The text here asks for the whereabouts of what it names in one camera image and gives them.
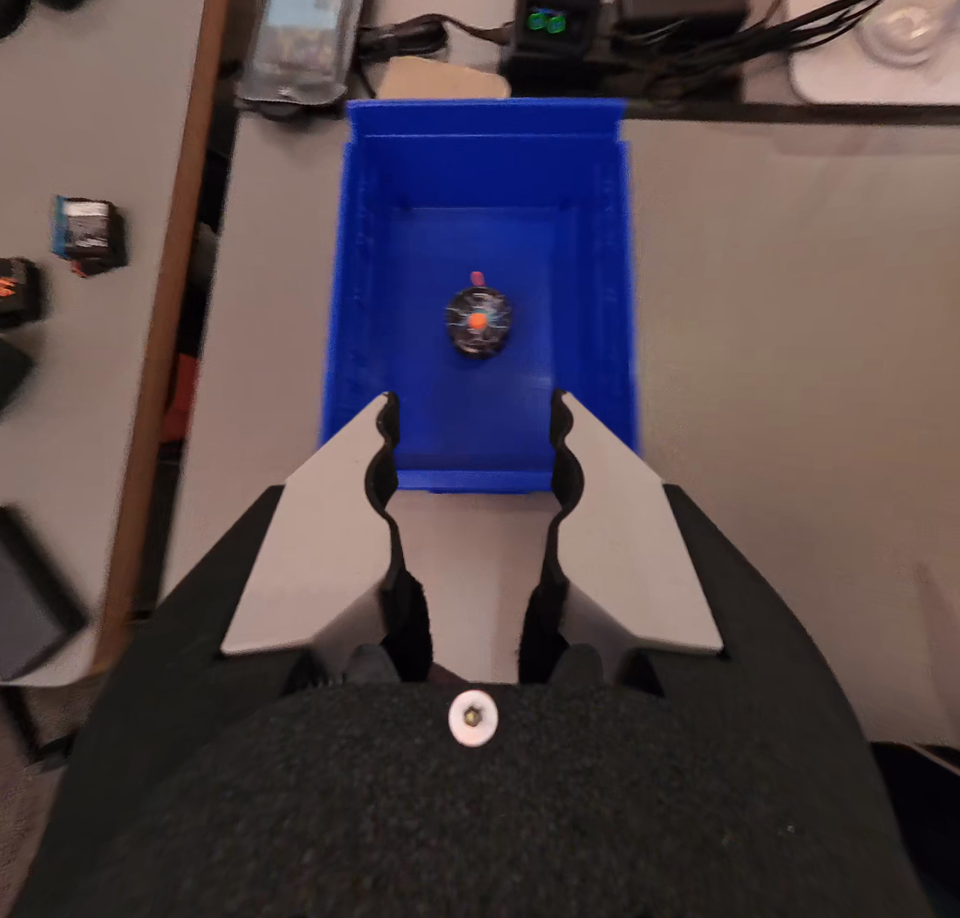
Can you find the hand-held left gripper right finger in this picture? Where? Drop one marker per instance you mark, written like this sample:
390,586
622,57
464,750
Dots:
637,558

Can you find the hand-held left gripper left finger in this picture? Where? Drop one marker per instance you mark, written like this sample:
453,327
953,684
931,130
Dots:
315,558

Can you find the dark blue lightning print yo-yo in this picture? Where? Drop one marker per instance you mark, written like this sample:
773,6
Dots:
480,325

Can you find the blue plastic bin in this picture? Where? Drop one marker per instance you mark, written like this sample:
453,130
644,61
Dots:
480,183

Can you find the dark tablet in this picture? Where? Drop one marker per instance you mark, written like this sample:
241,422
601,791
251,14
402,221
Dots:
34,603

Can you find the person's dark pants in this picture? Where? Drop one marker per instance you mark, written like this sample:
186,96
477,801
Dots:
919,820

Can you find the blue and black battery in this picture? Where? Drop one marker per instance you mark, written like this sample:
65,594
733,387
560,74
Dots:
90,235

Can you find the black battery with orange mark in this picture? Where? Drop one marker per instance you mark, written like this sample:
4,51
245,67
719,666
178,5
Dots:
19,292

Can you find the grey table with wooden edge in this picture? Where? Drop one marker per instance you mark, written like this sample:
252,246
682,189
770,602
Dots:
75,108

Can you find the white flat box device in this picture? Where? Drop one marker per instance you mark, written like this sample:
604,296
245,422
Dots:
825,70

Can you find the clear plastic packet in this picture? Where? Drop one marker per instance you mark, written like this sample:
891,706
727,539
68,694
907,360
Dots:
307,25

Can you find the clear suction stand base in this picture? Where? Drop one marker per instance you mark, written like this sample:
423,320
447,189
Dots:
904,25

